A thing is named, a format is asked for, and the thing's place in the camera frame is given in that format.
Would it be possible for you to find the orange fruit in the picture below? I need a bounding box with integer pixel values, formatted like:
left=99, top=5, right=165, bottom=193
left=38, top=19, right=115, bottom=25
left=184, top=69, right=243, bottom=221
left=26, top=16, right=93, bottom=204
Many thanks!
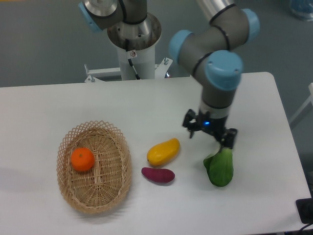
left=70, top=147, right=95, bottom=172

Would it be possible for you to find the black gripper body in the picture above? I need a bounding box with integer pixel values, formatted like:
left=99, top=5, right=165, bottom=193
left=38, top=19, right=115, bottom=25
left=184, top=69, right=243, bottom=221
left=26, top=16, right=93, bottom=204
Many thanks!
left=196, top=111, right=228, bottom=142

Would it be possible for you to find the yellow mango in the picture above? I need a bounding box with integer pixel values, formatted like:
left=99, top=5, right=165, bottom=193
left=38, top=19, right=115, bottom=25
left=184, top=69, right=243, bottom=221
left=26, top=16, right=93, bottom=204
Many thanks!
left=147, top=138, right=180, bottom=166

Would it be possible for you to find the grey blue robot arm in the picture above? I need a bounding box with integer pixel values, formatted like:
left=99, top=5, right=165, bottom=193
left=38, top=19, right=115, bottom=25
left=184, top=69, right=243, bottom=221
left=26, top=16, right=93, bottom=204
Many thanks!
left=78, top=0, right=260, bottom=149

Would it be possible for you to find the black device at edge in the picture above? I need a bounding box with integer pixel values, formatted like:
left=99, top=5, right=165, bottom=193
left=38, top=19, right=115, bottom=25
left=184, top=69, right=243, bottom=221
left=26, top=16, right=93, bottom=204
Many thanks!
left=296, top=198, right=313, bottom=224

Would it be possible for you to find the blue object top right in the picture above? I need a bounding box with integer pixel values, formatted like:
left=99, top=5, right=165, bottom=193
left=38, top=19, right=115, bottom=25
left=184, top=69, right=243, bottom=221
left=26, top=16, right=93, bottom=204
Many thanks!
left=289, top=0, right=313, bottom=22

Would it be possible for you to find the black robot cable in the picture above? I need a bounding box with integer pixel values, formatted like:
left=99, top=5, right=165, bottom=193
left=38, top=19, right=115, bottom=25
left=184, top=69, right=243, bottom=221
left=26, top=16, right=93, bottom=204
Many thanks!
left=125, top=38, right=142, bottom=80

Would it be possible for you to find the woven wicker basket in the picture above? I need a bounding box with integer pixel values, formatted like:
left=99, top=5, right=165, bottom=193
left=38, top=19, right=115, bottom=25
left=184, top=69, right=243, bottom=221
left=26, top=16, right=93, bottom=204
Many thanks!
left=56, top=121, right=132, bottom=214

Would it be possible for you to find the green bok choy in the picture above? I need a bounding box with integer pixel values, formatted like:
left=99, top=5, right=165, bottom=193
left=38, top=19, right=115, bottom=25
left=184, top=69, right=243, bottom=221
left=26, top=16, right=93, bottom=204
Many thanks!
left=203, top=147, right=234, bottom=187

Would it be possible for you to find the purple sweet potato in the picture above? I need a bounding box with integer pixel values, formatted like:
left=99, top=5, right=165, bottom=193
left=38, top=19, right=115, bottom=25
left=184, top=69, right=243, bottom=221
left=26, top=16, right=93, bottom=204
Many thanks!
left=141, top=167, right=175, bottom=184

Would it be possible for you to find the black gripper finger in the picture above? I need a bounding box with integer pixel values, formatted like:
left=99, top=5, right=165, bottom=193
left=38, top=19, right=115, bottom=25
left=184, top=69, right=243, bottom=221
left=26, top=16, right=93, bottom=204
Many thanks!
left=182, top=109, right=199, bottom=139
left=220, top=128, right=238, bottom=149

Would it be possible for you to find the white frame at right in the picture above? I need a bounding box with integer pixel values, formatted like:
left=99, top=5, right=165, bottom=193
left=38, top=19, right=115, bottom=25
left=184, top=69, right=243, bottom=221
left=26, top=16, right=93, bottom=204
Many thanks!
left=289, top=83, right=313, bottom=129

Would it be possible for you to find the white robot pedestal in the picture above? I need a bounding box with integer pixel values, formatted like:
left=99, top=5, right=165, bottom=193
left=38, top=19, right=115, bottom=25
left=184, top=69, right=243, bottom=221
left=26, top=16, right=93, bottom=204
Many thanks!
left=84, top=13, right=173, bottom=82

